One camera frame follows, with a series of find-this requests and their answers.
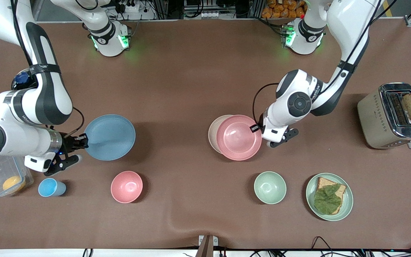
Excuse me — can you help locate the blue plate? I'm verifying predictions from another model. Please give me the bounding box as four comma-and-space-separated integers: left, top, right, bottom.
84, 114, 136, 161

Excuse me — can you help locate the pile of orange buns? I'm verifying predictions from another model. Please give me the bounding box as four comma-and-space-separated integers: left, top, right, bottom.
262, 0, 306, 19

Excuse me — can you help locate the pink plate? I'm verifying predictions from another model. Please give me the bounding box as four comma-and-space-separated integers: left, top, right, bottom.
216, 115, 263, 161

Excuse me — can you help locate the green plate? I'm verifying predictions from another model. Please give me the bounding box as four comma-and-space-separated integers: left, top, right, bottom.
306, 173, 354, 222

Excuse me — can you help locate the toast slice with lettuce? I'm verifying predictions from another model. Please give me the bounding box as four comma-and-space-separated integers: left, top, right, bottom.
316, 177, 347, 215

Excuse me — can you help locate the beige chrome toaster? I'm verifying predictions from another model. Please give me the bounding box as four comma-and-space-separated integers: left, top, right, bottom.
357, 83, 411, 150

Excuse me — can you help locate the pink bowl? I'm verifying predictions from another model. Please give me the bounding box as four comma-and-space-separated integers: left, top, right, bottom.
111, 171, 143, 204

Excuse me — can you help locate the yellow round food piece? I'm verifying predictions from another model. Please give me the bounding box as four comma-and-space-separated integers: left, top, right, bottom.
2, 175, 26, 192

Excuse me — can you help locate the white power strip with plugs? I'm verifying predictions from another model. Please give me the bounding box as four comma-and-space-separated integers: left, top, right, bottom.
115, 0, 156, 20

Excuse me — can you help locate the black pot blue handle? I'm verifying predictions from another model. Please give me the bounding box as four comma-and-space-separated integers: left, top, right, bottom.
0, 70, 38, 122

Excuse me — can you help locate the green lettuce leaf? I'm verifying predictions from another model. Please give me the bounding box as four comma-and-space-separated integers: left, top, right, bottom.
314, 184, 342, 215

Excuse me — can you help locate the beige plate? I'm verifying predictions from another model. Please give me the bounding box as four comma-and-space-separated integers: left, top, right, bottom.
208, 115, 233, 154

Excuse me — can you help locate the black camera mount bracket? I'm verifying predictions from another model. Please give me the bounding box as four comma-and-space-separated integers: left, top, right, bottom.
44, 155, 75, 176
275, 128, 299, 145

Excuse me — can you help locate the metal bracket at table edge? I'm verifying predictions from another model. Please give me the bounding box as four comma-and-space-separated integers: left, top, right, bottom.
198, 235, 218, 257

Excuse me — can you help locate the brown table mat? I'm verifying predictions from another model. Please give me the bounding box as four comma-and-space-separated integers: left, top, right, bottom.
0, 20, 411, 250

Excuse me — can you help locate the green bowl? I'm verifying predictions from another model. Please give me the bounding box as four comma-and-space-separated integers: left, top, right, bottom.
254, 171, 287, 205

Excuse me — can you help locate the blue cup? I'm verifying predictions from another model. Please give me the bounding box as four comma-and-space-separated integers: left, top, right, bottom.
38, 178, 67, 197

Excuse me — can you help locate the black looped floor cable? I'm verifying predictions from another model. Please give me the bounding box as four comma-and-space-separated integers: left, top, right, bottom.
311, 236, 335, 257

